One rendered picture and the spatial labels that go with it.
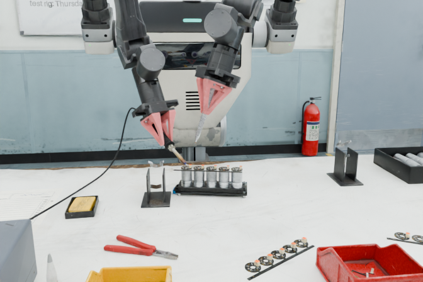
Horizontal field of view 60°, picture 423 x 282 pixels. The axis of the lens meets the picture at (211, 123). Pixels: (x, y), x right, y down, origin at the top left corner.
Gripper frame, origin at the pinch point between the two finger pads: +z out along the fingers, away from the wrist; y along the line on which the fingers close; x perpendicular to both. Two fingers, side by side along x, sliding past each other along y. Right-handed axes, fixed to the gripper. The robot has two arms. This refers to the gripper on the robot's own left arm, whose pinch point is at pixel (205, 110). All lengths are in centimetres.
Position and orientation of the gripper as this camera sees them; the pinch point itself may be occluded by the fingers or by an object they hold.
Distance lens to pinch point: 82.7
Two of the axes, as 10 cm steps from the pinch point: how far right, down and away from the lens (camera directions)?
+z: -3.1, 9.5, 0.4
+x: 8.3, 2.5, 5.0
